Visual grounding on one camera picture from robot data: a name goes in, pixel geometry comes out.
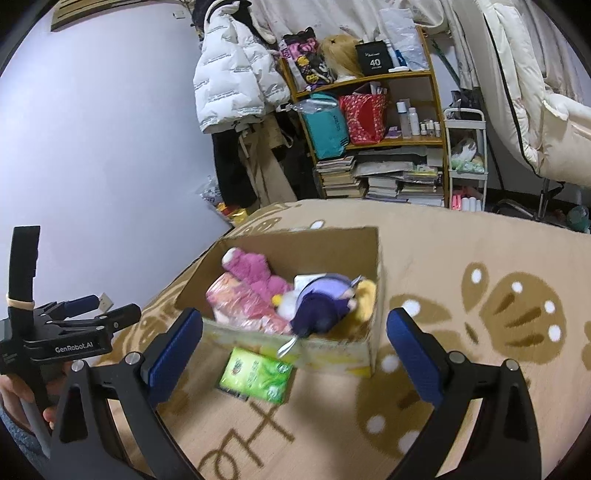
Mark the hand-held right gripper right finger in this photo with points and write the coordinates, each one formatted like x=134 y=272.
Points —
x=413 y=355

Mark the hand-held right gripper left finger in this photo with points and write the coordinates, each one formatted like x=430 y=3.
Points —
x=178 y=355

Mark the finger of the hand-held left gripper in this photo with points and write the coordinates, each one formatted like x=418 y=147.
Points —
x=87 y=327
x=127 y=314

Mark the yellow plush toy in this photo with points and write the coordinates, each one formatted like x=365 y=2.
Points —
x=367 y=300

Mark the pink plastic-wrapped plush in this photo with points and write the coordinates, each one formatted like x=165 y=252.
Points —
x=240 y=304

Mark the purple-dressed plush doll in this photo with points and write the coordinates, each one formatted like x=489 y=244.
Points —
x=318 y=314

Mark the white fluffy plush toy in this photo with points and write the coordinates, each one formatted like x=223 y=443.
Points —
x=288 y=304

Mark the cardboard box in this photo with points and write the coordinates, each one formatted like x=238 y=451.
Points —
x=286 y=249

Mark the person's left forearm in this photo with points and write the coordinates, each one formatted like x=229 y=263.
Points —
x=18 y=438

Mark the person's left hand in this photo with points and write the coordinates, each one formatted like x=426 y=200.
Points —
x=11 y=397

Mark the green tissue packet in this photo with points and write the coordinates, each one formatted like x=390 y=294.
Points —
x=256 y=376

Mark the beige printed blanket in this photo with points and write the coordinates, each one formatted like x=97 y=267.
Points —
x=461 y=240

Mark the red and yellow packet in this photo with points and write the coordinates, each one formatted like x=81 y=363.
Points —
x=233 y=214

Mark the clear plastic bag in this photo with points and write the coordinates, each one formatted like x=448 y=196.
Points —
x=212 y=191

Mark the pink and white bottles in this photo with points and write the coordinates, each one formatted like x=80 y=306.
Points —
x=457 y=202

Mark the black hanging coat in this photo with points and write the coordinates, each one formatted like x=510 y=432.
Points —
x=233 y=180

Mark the stack of books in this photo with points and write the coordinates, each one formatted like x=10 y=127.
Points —
x=383 y=184

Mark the beige hanging coat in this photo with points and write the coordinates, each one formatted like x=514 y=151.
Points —
x=263 y=170

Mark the plush toys in cart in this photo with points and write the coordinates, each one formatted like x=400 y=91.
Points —
x=464 y=152

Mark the teal plush toy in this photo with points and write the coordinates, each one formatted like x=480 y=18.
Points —
x=579 y=218

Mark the dark hanging garment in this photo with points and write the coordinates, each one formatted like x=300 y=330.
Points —
x=295 y=170

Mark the row of cosmetic bottles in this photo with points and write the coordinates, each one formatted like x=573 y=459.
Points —
x=401 y=120

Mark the white trolley cart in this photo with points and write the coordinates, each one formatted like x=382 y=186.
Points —
x=466 y=123

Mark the red patterned bag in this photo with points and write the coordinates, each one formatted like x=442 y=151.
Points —
x=362 y=120

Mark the teal shopping bag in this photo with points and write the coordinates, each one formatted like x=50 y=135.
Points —
x=323 y=129

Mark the white puffer jacket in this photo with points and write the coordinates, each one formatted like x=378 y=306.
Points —
x=231 y=78

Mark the black bag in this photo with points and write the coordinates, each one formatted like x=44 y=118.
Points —
x=466 y=100

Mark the wooden shelf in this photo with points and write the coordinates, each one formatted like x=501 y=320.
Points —
x=364 y=78

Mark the cream reclining chair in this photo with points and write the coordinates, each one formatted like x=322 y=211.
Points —
x=517 y=92

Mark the black box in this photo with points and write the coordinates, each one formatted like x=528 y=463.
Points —
x=374 y=60

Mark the blonde wig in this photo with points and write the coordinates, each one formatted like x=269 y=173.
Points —
x=341 y=55

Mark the purple patterned bag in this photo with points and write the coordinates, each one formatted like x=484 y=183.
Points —
x=304 y=60

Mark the white plastic bag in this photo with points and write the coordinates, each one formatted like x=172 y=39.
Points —
x=406 y=37

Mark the beige curtain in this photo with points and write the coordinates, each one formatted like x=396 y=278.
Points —
x=323 y=14

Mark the wooden wall frame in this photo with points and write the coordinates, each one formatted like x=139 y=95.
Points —
x=92 y=14

